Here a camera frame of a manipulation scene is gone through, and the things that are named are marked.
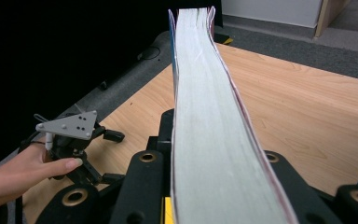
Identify white cabinet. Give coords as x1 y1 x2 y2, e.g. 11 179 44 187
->
220 0 324 30

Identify multicoloured cover book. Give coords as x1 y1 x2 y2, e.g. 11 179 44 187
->
167 6 300 224

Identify beige wooden desk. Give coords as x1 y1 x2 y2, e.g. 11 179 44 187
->
312 0 352 39

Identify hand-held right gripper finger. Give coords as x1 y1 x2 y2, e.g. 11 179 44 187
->
158 107 176 154

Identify black curtain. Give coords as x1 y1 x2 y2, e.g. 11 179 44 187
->
0 0 224 175

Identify black stand base yellow stripes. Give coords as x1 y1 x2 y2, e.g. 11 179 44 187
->
213 24 235 45

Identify thin black floor cable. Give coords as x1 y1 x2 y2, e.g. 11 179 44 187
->
136 46 162 62

